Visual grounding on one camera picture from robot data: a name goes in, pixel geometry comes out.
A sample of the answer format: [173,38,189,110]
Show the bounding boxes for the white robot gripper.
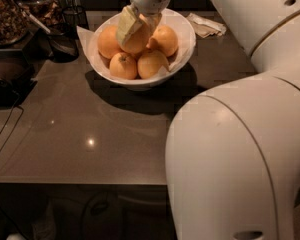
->
[116,0,170,45]

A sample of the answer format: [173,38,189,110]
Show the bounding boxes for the orange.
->
[121,23,151,54]
[97,25,121,59]
[137,50,169,79]
[109,52,137,80]
[147,25,178,57]

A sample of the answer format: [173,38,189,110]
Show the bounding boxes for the black wire cup holder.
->
[62,5,88,31]

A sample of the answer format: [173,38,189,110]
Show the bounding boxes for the black power cable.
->
[0,88,26,170]

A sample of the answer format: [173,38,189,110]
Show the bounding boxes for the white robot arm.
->
[165,0,300,240]

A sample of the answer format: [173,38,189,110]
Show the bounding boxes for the white ceramic bowl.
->
[84,9,196,91]

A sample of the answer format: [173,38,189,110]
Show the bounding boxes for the glass jar of dried snacks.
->
[0,0,28,47]

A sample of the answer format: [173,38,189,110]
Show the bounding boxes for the white paper bowl liner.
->
[77,26,98,63]

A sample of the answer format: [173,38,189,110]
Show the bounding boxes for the folded paper napkin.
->
[186,13,227,38]

